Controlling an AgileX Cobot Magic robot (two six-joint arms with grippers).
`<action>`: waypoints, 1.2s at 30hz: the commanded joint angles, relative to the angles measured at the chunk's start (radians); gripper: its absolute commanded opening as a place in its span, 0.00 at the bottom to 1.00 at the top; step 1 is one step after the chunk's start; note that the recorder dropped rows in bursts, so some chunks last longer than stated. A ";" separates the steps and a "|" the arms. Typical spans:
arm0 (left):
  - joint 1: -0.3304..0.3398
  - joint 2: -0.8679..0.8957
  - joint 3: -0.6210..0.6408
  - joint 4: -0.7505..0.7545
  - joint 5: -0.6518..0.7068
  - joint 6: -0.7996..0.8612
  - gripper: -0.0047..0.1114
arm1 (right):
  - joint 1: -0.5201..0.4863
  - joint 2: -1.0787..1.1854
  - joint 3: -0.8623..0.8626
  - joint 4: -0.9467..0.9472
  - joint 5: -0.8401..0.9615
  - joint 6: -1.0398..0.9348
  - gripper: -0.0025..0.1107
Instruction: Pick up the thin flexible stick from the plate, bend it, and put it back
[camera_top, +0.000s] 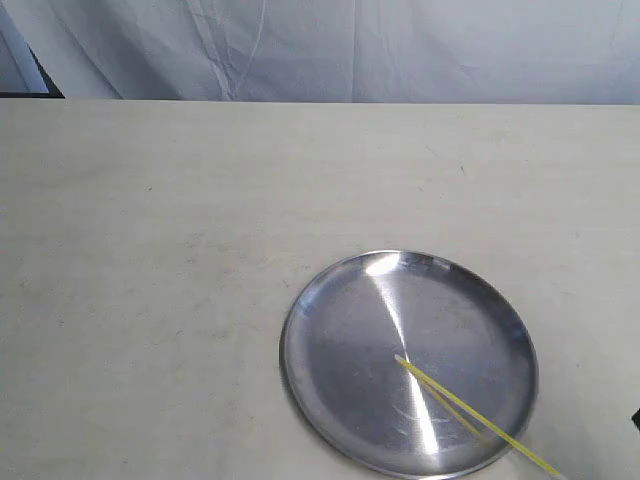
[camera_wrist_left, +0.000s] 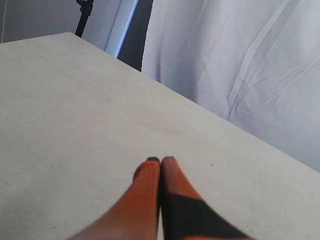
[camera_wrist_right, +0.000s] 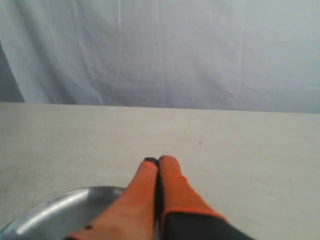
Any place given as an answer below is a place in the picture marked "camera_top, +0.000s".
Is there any dark frame at left edge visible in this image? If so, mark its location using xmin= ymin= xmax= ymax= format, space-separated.
xmin=1 ymin=48 xmax=65 ymax=99

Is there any white backdrop cloth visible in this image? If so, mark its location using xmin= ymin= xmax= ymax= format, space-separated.
xmin=1 ymin=1 xmax=639 ymax=104

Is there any round silver metal plate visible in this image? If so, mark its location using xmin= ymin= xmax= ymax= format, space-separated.
xmin=280 ymin=250 xmax=539 ymax=479

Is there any thin yellow-green strip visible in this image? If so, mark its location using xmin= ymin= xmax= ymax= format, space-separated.
xmin=394 ymin=354 xmax=566 ymax=479

